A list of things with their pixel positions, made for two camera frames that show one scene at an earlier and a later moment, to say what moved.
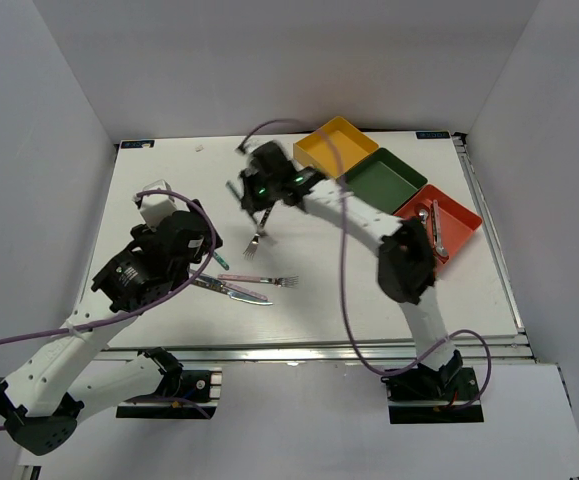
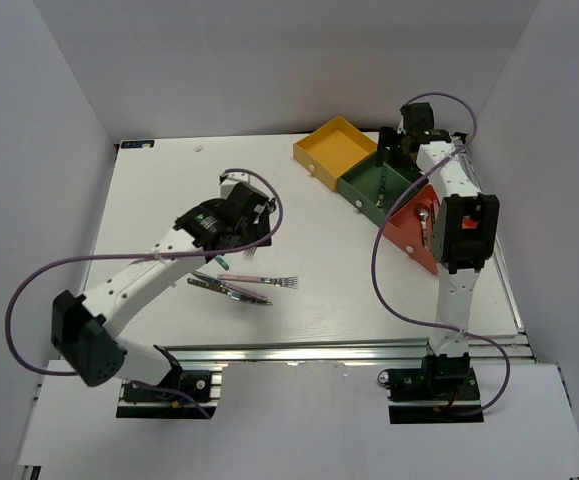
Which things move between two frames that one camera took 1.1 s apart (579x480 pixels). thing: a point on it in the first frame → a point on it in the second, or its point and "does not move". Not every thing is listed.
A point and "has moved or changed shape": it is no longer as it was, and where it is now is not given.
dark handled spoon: (423, 213) does not move
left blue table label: (130, 144) does not move
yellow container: (333, 148) does not move
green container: (383, 179) does not move
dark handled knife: (230, 293) does not move
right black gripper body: (263, 189) → (390, 137)
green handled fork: (234, 190) has moved or changed shape
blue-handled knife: (230, 286) does not move
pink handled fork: (284, 281) does not move
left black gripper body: (184, 272) → (254, 230)
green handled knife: (221, 261) does not move
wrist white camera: (156, 203) → (234, 178)
